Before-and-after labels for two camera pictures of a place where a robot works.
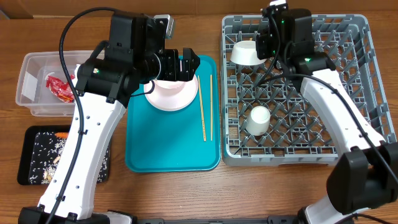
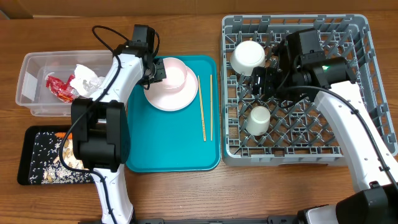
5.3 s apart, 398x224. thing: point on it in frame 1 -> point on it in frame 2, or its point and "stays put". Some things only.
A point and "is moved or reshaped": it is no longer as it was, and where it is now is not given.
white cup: x=258 y=121 stays put
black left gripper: x=171 y=72 -> x=161 y=72
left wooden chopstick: x=201 y=108 stays put
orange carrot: x=61 y=135 stays put
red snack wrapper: x=61 y=89 stays put
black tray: x=41 y=152 stays put
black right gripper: x=263 y=43 -> x=270 y=76
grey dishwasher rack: x=265 y=119 stays put
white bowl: x=244 y=53 is moved or reshaped
